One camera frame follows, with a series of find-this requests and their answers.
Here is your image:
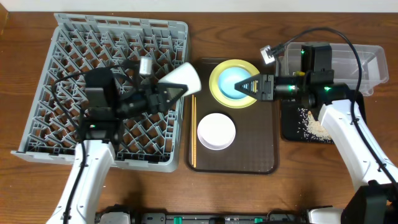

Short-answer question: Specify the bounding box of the dark brown serving tray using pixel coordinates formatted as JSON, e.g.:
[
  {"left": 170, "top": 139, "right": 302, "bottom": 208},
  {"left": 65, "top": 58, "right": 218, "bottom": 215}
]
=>
[{"left": 185, "top": 58, "right": 279, "bottom": 175}]

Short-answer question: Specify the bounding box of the grey plastic dishwasher rack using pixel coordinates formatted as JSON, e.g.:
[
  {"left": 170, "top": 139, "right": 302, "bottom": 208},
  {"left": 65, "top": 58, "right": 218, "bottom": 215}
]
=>
[{"left": 14, "top": 13, "right": 190, "bottom": 172}]

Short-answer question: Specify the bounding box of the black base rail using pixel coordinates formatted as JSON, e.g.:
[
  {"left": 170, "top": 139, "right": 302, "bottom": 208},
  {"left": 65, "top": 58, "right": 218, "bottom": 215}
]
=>
[{"left": 94, "top": 204, "right": 308, "bottom": 224}]

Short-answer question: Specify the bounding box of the wooden chopstick left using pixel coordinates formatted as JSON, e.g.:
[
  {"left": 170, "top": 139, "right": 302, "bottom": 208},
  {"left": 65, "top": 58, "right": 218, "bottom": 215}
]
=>
[{"left": 191, "top": 95, "right": 195, "bottom": 167}]

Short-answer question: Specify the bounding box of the wooden chopstick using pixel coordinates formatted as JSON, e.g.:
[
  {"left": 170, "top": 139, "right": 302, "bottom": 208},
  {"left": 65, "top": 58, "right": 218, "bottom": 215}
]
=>
[
  {"left": 191, "top": 95, "right": 195, "bottom": 167},
  {"left": 193, "top": 96, "right": 197, "bottom": 168}
]

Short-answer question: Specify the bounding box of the black waste tray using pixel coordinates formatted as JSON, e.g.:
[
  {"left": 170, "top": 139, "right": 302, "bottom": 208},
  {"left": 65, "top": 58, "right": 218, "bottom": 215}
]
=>
[{"left": 281, "top": 90, "right": 366, "bottom": 143}]

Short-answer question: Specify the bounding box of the light blue bowl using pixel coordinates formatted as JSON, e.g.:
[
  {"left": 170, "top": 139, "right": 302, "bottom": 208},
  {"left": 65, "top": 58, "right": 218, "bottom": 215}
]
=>
[{"left": 218, "top": 67, "right": 251, "bottom": 100}]

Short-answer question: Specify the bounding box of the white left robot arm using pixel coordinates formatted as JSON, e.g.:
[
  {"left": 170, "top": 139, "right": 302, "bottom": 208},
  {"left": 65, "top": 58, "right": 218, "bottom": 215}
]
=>
[{"left": 48, "top": 63, "right": 201, "bottom": 223}]

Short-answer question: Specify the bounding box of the yellow green wrapper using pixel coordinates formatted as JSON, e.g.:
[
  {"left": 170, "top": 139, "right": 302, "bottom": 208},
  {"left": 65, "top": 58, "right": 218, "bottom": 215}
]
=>
[{"left": 294, "top": 71, "right": 306, "bottom": 77}]

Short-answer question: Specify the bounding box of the yellow round plate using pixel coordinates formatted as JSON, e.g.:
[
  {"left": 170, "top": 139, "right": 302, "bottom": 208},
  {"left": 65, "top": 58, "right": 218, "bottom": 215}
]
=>
[{"left": 209, "top": 59, "right": 259, "bottom": 109}]

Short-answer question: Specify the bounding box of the spilled rice food waste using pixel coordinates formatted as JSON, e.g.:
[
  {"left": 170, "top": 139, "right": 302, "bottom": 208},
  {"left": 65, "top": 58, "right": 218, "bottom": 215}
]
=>
[{"left": 296, "top": 108, "right": 332, "bottom": 143}]

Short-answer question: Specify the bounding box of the wooden chopstick right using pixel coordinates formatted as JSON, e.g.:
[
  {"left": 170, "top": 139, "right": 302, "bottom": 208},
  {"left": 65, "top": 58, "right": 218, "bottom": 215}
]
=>
[{"left": 193, "top": 96, "right": 197, "bottom": 168}]

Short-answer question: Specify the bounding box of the clear plastic waste bin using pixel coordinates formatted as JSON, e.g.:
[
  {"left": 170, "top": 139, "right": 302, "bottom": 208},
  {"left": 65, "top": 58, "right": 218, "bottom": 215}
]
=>
[{"left": 275, "top": 42, "right": 389, "bottom": 96}]

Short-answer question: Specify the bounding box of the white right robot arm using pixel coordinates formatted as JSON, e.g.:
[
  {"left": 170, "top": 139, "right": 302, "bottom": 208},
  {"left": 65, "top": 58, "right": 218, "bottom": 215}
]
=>
[{"left": 234, "top": 42, "right": 397, "bottom": 223}]

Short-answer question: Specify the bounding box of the pink white bowl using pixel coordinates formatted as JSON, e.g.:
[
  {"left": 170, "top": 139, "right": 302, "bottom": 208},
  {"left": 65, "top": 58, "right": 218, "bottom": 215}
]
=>
[{"left": 197, "top": 113, "right": 236, "bottom": 151}]

